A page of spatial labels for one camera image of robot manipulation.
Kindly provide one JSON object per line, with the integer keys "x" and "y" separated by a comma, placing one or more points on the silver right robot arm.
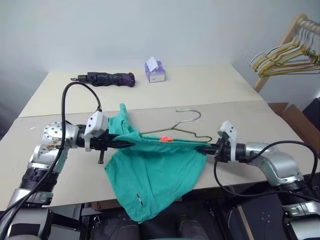
{"x": 275, "y": 162}

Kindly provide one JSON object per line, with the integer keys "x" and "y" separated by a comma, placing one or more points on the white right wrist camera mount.
{"x": 230, "y": 130}

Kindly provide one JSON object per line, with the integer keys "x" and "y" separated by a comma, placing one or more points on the dark rounded shape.
{"x": 125, "y": 231}
{"x": 189, "y": 227}

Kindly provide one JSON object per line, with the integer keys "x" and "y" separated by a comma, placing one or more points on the orange clip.
{"x": 166, "y": 139}

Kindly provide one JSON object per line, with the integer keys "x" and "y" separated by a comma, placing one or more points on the hangers on wooden rack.
{"x": 262, "y": 82}

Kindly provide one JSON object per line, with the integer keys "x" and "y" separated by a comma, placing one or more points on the green shorts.
{"x": 155, "y": 170}

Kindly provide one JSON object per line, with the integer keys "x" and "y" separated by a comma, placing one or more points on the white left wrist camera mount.
{"x": 96, "y": 122}

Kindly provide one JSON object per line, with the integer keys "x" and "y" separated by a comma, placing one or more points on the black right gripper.
{"x": 221, "y": 150}

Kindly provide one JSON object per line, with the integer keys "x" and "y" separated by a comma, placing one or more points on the brown cardboard box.
{"x": 292, "y": 117}

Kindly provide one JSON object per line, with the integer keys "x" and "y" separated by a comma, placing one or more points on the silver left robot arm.
{"x": 55, "y": 132}

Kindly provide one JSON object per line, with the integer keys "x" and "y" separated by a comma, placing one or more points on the folded dark purple umbrella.
{"x": 110, "y": 78}

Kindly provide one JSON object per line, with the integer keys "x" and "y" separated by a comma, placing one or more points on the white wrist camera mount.
{"x": 230, "y": 130}
{"x": 96, "y": 122}

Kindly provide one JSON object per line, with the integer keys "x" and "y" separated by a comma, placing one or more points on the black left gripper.
{"x": 100, "y": 143}

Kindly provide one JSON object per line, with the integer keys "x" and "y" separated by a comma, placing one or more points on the purple tissue box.
{"x": 156, "y": 75}

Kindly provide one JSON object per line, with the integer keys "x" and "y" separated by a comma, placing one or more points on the light wooden slat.
{"x": 243, "y": 220}

